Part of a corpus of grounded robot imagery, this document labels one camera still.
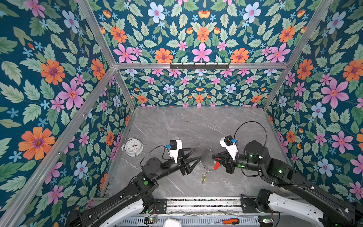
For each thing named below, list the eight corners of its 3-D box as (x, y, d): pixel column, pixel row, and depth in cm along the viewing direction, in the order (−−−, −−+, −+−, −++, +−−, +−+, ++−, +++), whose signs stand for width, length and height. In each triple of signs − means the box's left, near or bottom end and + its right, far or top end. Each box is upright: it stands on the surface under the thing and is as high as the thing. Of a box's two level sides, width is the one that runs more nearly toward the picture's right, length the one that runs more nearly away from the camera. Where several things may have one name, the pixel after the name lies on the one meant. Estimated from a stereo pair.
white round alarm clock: (122, 157, 94) (119, 153, 90) (127, 141, 102) (125, 137, 98) (141, 157, 94) (139, 153, 90) (145, 141, 102) (143, 137, 98)
